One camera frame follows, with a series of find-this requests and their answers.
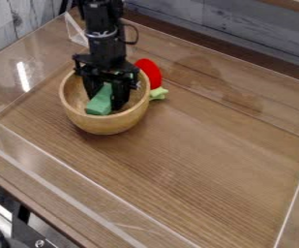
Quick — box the brown wooden bowl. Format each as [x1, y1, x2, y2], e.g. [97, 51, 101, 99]
[59, 72, 150, 135]

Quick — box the clear acrylic corner bracket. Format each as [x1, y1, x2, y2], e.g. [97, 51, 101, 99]
[65, 13, 89, 47]

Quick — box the green rectangular block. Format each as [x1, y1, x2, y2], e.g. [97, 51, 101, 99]
[86, 83, 113, 116]

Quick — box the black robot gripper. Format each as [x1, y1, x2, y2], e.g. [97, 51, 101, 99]
[73, 33, 141, 110]

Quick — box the black table leg bracket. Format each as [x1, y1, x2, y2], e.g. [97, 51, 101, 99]
[13, 202, 65, 248]

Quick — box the red plush strawberry toy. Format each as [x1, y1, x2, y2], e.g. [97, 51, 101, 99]
[135, 58, 169, 100]

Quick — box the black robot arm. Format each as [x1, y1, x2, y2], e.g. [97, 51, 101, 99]
[73, 0, 141, 115]

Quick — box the clear acrylic tray wall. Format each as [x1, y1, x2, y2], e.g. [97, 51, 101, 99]
[0, 123, 199, 248]

